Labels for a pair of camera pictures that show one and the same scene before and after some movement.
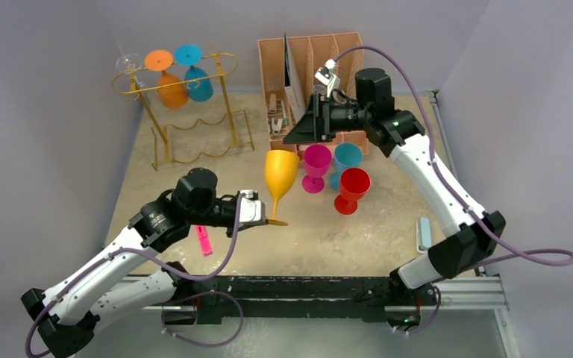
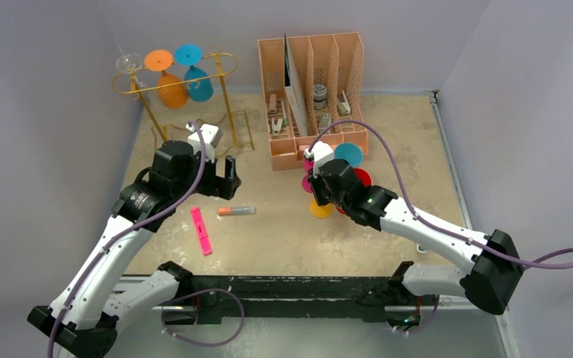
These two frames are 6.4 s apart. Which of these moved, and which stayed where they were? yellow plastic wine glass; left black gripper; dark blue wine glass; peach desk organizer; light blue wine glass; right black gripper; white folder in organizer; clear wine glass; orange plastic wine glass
Moved: yellow plastic wine glass; left black gripper; right black gripper
Stayed: clear wine glass; peach desk organizer; orange plastic wine glass; white folder in organizer; dark blue wine glass; light blue wine glass
